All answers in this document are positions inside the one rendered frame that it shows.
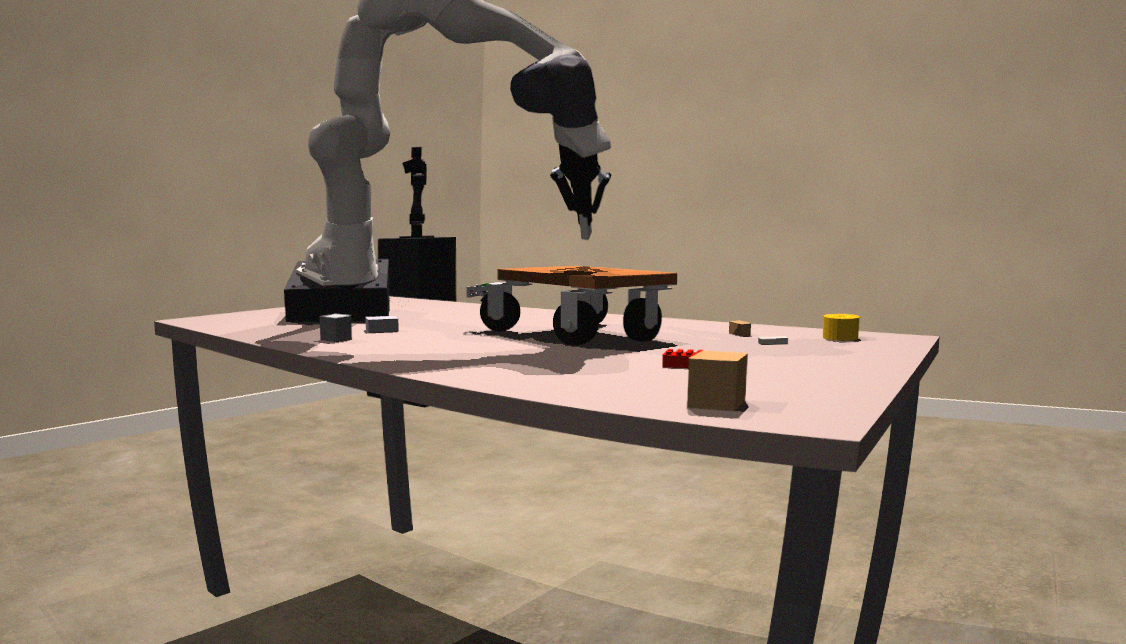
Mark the yellow short cylinder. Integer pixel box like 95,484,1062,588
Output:
823,314,859,341

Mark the wooden wheeled dolly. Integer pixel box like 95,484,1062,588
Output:
467,266,677,346

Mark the red toy brick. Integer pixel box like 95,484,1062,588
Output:
662,349,701,368

